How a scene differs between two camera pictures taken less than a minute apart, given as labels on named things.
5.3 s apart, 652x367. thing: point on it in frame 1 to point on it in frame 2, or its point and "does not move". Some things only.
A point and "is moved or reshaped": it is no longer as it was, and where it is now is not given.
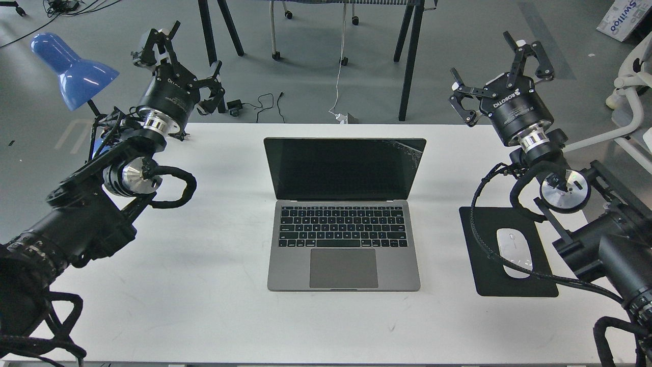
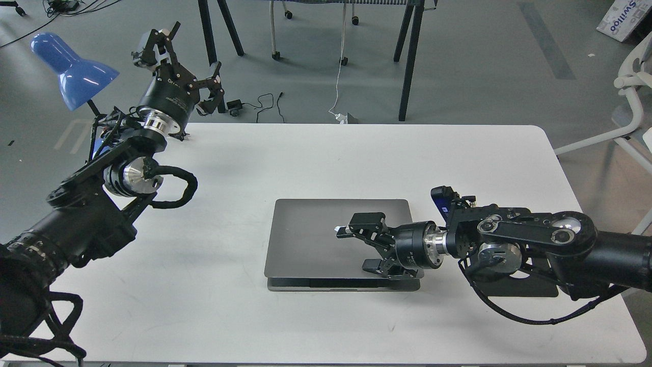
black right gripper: (511, 102) to (418, 245)
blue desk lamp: (79, 79) does not move
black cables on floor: (57, 8) does not move
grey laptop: (341, 221) is moved or reshaped
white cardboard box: (627, 21) does not move
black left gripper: (173, 91) does not move
